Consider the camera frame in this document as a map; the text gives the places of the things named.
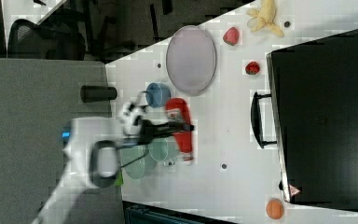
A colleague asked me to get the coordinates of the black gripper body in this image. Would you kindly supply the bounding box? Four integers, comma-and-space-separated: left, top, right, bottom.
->
138, 119, 194, 145

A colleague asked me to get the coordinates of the red ketchup bottle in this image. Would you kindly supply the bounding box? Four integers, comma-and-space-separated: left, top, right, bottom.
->
165, 98, 194, 165

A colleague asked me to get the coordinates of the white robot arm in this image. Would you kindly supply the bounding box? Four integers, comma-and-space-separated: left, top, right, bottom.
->
32, 117, 194, 224

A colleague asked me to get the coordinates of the green oval strainer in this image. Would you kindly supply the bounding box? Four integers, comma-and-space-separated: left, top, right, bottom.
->
121, 146, 156, 180

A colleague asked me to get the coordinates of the green mug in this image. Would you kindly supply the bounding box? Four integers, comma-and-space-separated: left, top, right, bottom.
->
149, 137, 179, 167

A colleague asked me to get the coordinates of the blue bowl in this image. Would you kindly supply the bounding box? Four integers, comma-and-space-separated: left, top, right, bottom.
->
146, 83, 171, 108

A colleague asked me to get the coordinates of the black pot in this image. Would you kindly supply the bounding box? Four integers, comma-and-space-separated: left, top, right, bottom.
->
80, 85, 117, 103

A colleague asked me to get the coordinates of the grey round plate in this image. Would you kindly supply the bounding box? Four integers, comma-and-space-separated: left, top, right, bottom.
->
166, 25, 217, 96

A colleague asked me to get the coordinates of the small toy strawberry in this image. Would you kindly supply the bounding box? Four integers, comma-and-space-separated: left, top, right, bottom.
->
245, 62, 260, 75

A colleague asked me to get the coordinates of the large toy strawberry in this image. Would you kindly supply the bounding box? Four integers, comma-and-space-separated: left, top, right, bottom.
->
223, 27, 240, 46

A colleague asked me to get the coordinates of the black office chair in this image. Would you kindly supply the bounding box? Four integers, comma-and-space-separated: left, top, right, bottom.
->
7, 0, 135, 63

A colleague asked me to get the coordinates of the toy orange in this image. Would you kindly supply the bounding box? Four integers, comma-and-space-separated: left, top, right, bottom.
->
266, 199, 284, 219

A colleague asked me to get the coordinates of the toy peeled banana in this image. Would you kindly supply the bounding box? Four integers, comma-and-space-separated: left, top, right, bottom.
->
246, 0, 284, 37

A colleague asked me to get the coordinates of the black toaster oven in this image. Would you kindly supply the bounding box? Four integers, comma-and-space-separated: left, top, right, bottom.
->
266, 29, 358, 212

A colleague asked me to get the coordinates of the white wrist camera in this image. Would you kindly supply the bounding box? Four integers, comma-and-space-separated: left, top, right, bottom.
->
118, 102, 146, 135

